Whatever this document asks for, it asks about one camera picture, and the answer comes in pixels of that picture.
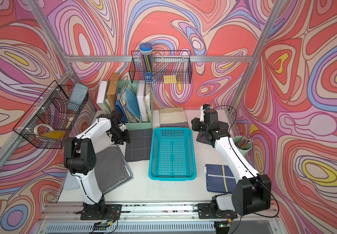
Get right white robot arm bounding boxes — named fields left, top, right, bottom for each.
left=191, top=118, right=271, bottom=216

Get green pencil cup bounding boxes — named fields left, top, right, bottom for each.
left=233, top=136, right=253, bottom=156

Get grey blue sponge block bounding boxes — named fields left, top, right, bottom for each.
left=69, top=83, right=89, bottom=105

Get back black wire basket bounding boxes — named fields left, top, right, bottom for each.
left=129, top=50, right=192, bottom=84

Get dark grey checked pillowcase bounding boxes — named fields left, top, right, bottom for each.
left=125, top=128, right=153, bottom=162

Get beige and grey folded pillowcase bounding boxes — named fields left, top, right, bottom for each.
left=159, top=107, right=189, bottom=128

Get blue lidded pencil tube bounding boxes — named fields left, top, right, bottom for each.
left=139, top=43, right=154, bottom=83

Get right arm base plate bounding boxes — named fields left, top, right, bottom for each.
left=196, top=203, right=238, bottom=220

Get white book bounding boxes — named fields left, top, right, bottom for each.
left=96, top=81, right=108, bottom=111

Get black wire basket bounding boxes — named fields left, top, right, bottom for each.
left=129, top=50, right=192, bottom=84
left=13, top=81, right=89, bottom=149

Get white tape roll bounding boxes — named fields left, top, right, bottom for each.
left=34, top=123, right=54, bottom=135

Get navy pillowcase with yellow stripe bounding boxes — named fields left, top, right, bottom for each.
left=205, top=164, right=237, bottom=194

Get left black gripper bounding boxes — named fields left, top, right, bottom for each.
left=108, top=127, right=131, bottom=144

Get brown folder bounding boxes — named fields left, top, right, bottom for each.
left=107, top=73, right=119, bottom=111

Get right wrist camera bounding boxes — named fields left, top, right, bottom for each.
left=200, top=104, right=210, bottom=118

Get yellow card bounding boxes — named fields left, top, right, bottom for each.
left=41, top=131, right=66, bottom=140

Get green file organizer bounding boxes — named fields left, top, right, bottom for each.
left=106, top=81, right=153, bottom=130

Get yellow sticky notes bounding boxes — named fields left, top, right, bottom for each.
left=163, top=75, right=177, bottom=84

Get grey pillowcase with label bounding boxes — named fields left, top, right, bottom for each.
left=95, top=144, right=133, bottom=195

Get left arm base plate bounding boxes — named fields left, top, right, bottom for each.
left=80, top=203, right=122, bottom=221

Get white binder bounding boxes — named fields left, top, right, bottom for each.
left=136, top=83, right=148, bottom=122

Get blue folder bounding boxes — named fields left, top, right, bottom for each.
left=123, top=88, right=140, bottom=120

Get left black wire basket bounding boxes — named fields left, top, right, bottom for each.
left=13, top=81, right=89, bottom=149

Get teal plastic basket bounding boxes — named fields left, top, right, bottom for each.
left=149, top=127, right=197, bottom=181

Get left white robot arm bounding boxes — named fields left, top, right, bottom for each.
left=64, top=111, right=130, bottom=212

